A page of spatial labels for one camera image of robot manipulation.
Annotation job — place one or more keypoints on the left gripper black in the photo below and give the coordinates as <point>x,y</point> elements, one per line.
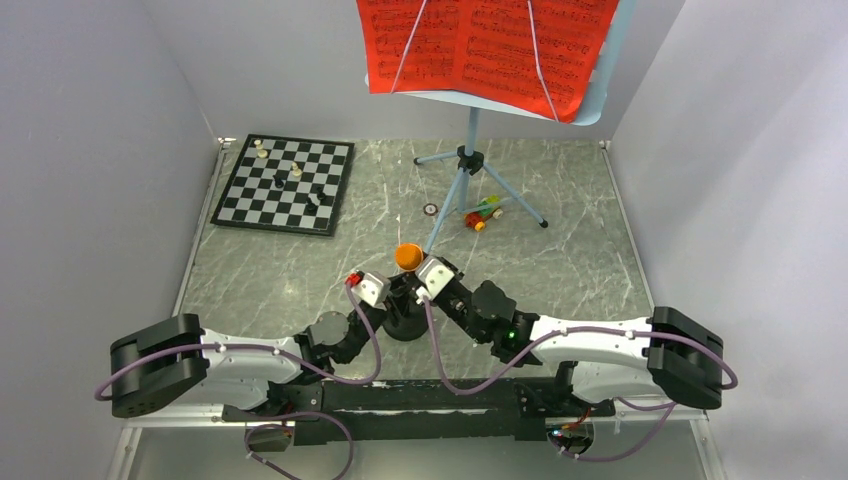
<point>383,313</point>

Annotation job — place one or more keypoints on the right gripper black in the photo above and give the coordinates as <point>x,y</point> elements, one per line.
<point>414,292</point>

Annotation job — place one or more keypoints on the black microphone stand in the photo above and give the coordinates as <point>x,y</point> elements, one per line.
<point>404,329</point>

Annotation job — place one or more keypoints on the orange toy microphone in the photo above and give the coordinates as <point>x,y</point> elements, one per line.
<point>408,256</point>

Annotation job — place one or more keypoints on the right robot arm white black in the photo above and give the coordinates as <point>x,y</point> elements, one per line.
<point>665,352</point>

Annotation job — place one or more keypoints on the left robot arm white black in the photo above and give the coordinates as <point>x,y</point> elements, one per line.
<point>178,361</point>

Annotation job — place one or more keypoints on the colourful toy brick car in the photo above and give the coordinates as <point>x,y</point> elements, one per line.
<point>477,220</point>

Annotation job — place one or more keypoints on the black white chessboard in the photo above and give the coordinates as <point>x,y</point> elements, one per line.
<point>285,184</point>

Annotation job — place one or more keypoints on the white chess pawn far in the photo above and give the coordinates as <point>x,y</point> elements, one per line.
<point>260,150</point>

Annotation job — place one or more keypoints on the red sheet music paper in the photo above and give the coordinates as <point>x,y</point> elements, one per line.
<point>536,56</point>

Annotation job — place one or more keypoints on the light blue music stand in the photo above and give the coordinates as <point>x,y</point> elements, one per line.
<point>471,161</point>

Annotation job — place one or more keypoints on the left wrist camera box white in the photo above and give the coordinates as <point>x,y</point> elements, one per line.
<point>368,287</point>

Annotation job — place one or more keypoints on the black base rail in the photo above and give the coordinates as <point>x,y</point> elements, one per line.
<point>418,409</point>

